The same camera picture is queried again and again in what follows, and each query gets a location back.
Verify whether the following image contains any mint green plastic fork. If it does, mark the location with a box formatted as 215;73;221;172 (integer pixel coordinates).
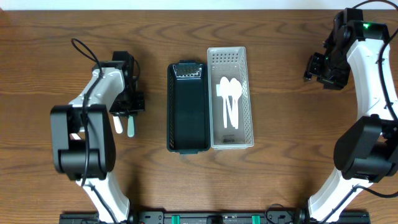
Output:
127;116;135;138

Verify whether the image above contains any white plastic spoon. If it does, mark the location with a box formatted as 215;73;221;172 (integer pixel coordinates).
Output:
113;116;123;134
220;77;229;128
227;78;236;128
230;78;243;129

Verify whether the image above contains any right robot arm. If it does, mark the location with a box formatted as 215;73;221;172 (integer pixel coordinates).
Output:
295;7;397;223

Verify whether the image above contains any black mounting rail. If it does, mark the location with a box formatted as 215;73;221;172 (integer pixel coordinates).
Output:
58;207;371;224

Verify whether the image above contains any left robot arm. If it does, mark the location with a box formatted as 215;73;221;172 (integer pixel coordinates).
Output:
50;51;145;223

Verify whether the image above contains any dark green plastic basket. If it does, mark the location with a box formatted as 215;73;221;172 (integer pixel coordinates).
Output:
166;60;210;154

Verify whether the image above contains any clear white plastic basket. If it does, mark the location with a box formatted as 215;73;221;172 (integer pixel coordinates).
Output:
207;47;254;150

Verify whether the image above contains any white paper label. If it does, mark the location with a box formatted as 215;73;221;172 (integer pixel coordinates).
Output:
216;84;221;96

